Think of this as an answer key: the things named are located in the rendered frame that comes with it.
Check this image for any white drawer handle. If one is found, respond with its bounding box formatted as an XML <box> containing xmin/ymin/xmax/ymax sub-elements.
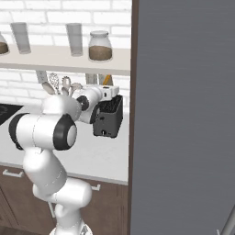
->
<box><xmin>89</xmin><ymin>183</ymin><xmax>102</xmax><ymax>193</ymax></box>
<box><xmin>2</xmin><ymin>168</ymin><xmax>25</xmax><ymax>179</ymax></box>

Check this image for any glass jar with brown contents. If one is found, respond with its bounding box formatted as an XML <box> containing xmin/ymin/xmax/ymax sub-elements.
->
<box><xmin>88</xmin><ymin>29</ymin><xmax>113</xmax><ymax>62</ymax></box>

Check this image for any grey fridge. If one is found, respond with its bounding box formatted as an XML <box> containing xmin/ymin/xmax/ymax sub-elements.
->
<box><xmin>130</xmin><ymin>0</ymin><xmax>235</xmax><ymax>235</ymax></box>

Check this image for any black toaster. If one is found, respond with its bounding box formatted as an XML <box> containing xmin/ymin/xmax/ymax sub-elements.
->
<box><xmin>90</xmin><ymin>94</ymin><xmax>124</xmax><ymax>139</ymax></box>

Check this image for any dark brown side panel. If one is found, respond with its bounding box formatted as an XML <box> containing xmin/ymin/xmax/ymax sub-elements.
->
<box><xmin>127</xmin><ymin>0</ymin><xmax>140</xmax><ymax>235</ymax></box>

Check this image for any grey block with yellow stripe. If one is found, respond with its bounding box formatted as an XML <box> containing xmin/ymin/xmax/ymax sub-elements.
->
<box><xmin>97</xmin><ymin>73</ymin><xmax>115</xmax><ymax>87</ymax></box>

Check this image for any pale wooden spoon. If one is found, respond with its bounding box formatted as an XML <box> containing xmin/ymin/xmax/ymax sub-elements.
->
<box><xmin>40</xmin><ymin>81</ymin><xmax>57</xmax><ymax>96</ymax></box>

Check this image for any white cupboard handle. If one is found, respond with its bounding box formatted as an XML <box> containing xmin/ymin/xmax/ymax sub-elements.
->
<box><xmin>47</xmin><ymin>201</ymin><xmax>57</xmax><ymax>219</ymax></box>

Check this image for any grey shelf bracket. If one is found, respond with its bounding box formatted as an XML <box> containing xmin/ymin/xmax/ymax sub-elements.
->
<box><xmin>84</xmin><ymin>73</ymin><xmax>98</xmax><ymax>85</ymax></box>
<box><xmin>35</xmin><ymin>70</ymin><xmax>49</xmax><ymax>84</ymax></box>

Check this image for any clear drinking glass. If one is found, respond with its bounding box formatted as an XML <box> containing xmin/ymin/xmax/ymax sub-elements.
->
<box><xmin>10</xmin><ymin>21</ymin><xmax>32</xmax><ymax>55</ymax></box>
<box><xmin>65</xmin><ymin>22</ymin><xmax>84</xmax><ymax>58</ymax></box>

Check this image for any pale wall shelf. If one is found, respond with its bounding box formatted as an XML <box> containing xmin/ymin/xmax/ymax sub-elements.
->
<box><xmin>0</xmin><ymin>44</ymin><xmax>132</xmax><ymax>76</ymax></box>

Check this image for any brown cupboard door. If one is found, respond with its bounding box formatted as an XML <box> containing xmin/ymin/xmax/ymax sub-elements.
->
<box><xmin>0</xmin><ymin>186</ymin><xmax>59</xmax><ymax>235</ymax></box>

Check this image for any grey fridge handle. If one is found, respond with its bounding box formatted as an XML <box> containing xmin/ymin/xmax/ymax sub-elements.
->
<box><xmin>216</xmin><ymin>204</ymin><xmax>235</xmax><ymax>235</ymax></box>

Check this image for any pale spatula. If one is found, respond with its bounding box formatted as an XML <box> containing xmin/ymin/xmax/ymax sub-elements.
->
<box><xmin>69</xmin><ymin>82</ymin><xmax>84</xmax><ymax>97</ymax></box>

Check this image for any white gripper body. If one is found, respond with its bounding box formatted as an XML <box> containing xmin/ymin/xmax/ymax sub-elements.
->
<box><xmin>107</xmin><ymin>85</ymin><xmax>120</xmax><ymax>97</ymax></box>

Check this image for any brown drawer front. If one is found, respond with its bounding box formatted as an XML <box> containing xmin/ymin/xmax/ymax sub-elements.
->
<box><xmin>0</xmin><ymin>164</ymin><xmax>35</xmax><ymax>196</ymax></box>
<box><xmin>65</xmin><ymin>175</ymin><xmax>121</xmax><ymax>215</ymax></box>

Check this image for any black hob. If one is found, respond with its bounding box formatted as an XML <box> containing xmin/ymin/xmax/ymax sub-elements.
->
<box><xmin>0</xmin><ymin>103</ymin><xmax>25</xmax><ymax>127</ymax></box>

